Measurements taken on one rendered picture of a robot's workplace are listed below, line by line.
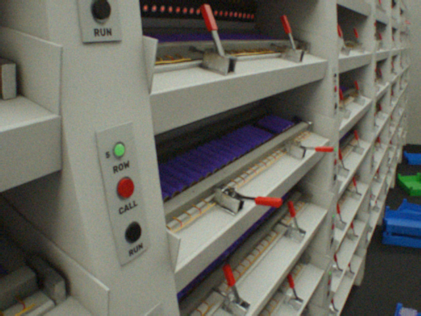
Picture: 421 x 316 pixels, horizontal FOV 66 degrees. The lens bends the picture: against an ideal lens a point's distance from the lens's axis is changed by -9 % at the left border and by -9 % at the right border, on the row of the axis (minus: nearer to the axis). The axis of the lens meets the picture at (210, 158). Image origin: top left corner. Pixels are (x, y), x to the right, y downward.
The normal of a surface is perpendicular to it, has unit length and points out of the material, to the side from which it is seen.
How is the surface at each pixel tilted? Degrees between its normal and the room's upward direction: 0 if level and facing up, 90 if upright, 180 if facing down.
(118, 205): 90
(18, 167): 108
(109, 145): 90
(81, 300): 90
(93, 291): 90
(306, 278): 18
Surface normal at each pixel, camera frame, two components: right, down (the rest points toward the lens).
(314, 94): -0.54, 0.29
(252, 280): 0.18, -0.88
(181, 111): 0.82, 0.38
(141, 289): 0.83, 0.09
